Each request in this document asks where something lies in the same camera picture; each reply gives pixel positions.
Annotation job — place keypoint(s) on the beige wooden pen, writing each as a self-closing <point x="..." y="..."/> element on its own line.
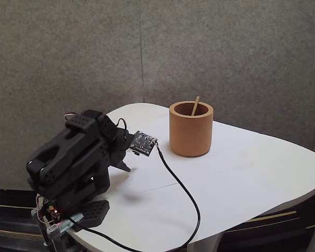
<point x="195" y="105"/>

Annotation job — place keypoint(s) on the brown cylindrical pen holder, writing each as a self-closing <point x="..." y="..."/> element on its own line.
<point x="191" y="136"/>

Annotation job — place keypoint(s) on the grey table clamp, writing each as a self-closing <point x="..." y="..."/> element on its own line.
<point x="65" y="223"/>

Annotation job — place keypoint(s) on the controller board with red light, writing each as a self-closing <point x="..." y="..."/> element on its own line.
<point x="52" y="210"/>

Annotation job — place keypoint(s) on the black camera circuit board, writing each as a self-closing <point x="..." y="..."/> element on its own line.
<point x="143" y="143"/>

